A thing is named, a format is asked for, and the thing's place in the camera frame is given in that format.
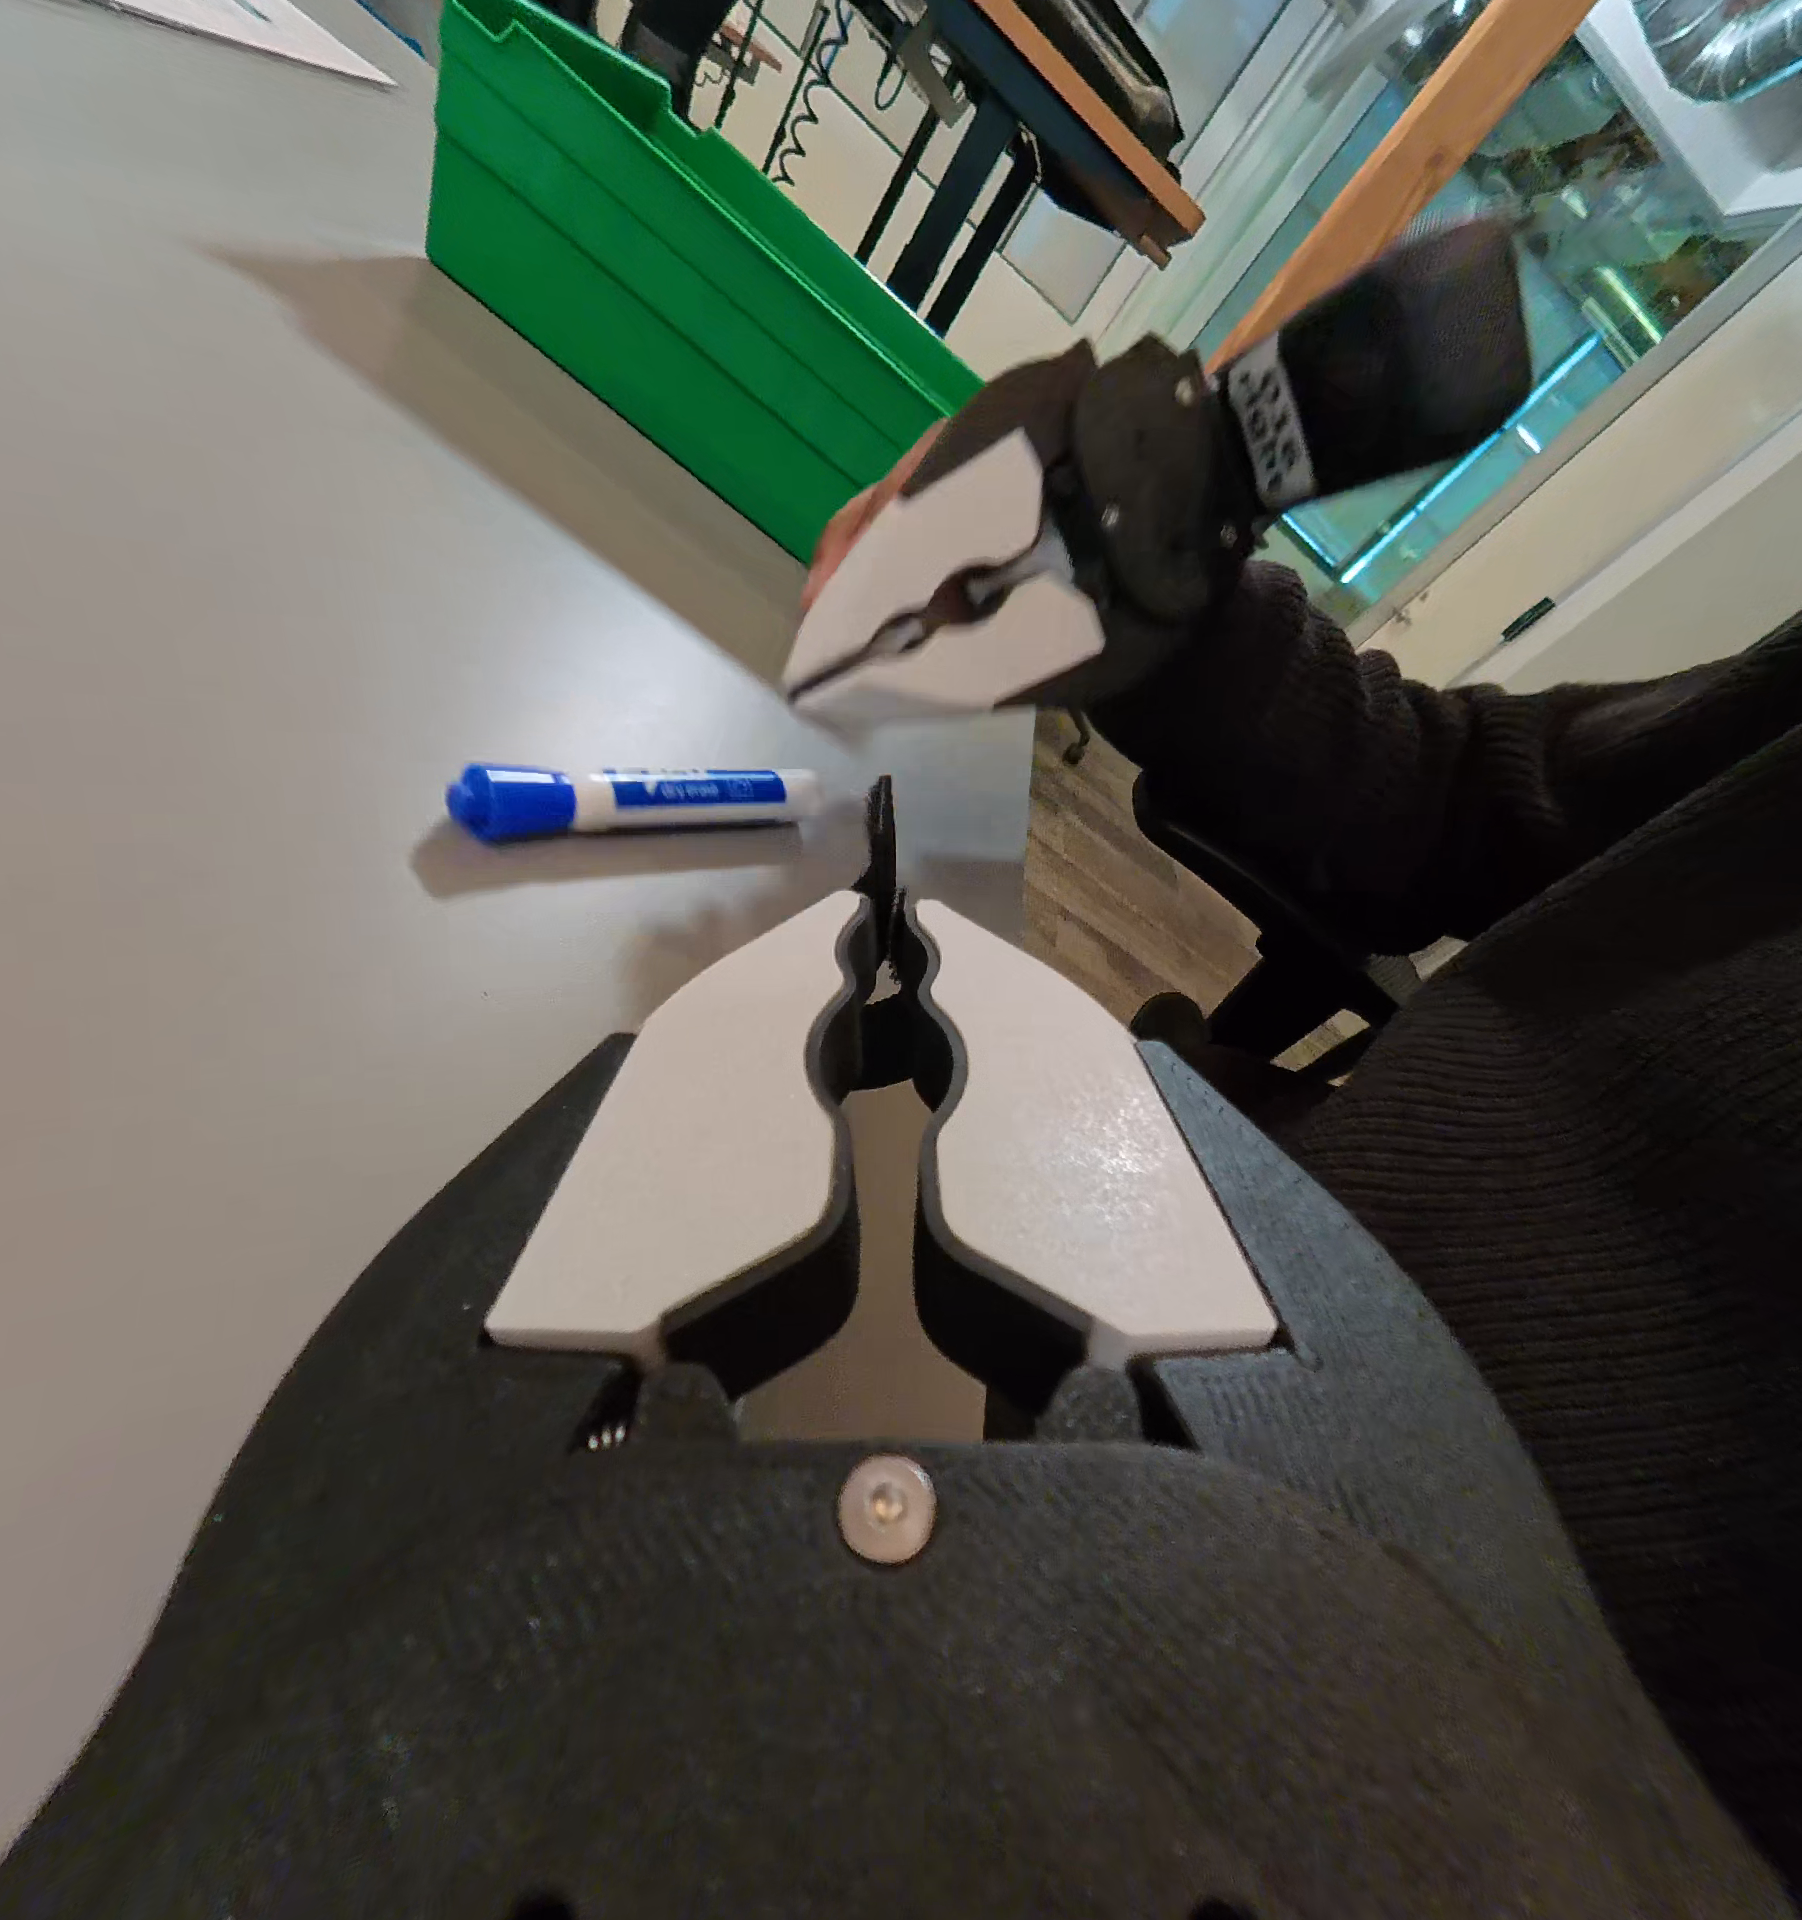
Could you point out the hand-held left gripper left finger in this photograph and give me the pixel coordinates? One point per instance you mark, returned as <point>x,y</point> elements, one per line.
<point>691,1171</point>

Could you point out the grey desk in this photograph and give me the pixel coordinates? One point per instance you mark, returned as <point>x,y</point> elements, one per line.
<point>241,601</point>

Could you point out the wooden post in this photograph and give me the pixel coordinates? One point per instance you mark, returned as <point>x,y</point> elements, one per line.
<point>1411,165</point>

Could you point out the black hook-and-loop tie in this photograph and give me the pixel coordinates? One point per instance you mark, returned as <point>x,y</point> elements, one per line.
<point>881,839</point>

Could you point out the blue dry-erase marker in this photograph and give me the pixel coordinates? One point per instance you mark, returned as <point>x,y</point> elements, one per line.
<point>661,794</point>

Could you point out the person's right forearm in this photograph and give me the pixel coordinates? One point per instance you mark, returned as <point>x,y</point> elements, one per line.
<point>1441,751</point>

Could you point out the black office chair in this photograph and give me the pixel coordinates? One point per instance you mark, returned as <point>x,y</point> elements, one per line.
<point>1291,930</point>

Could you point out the person's right hand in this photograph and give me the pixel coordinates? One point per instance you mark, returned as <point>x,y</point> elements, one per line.
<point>849,525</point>

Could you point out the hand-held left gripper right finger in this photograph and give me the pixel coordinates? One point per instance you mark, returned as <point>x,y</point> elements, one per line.
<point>1095,1185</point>

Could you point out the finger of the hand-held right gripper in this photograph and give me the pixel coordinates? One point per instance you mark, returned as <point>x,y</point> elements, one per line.
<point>991,653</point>
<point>960,525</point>

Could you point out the background work table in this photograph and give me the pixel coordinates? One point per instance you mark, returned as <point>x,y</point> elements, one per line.
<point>1081,135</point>

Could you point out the green storage bin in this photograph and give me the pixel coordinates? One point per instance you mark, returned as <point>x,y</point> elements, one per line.
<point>661,299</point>

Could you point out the white paper card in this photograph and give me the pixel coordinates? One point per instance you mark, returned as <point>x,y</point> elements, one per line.
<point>270,24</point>

